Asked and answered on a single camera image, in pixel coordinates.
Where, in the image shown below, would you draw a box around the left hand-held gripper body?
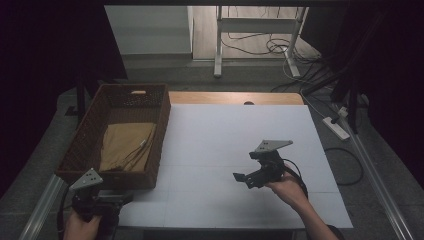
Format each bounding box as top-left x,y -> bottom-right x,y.
68,167 -> 118,224

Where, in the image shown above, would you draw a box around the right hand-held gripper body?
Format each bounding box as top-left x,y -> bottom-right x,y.
249,139 -> 294,184

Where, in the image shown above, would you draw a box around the tan pants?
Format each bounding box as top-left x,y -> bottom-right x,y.
99,121 -> 158,173

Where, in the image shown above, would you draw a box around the brown wicker basket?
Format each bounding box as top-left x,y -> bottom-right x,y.
55,83 -> 172,190

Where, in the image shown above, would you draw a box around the person's left hand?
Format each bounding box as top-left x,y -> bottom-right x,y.
63,211 -> 103,240

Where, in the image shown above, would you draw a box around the person's right hand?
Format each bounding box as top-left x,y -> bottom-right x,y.
264,170 -> 310,212

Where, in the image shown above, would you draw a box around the white table mat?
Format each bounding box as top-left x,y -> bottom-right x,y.
118,103 -> 354,230

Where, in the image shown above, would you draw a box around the white power strip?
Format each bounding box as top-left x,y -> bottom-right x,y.
322,116 -> 351,141

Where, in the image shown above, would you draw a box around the black tripod stand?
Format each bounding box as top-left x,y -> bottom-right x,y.
301,63 -> 371,135

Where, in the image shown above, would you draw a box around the black metal stand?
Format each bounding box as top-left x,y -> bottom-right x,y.
66,74 -> 101,118

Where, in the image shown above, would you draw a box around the grey cabinet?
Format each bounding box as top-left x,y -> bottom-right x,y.
104,4 -> 194,56

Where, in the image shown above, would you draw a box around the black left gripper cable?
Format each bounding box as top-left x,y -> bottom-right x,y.
55,188 -> 74,236

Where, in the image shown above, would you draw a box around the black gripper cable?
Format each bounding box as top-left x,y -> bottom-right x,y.
282,157 -> 310,199
55,188 -> 74,236

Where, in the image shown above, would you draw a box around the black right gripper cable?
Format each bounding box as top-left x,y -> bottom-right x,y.
282,157 -> 310,199

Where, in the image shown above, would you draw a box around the grey metal rail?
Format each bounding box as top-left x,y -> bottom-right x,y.
18,174 -> 67,240
333,109 -> 415,240

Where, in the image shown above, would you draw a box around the black floor cable loop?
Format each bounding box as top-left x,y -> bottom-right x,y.
324,147 -> 365,187

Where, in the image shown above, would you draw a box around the tangle of floor cables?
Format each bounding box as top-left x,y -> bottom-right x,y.
221,31 -> 334,94

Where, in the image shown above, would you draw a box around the white desk frame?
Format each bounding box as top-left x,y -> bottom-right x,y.
213,5 -> 309,79

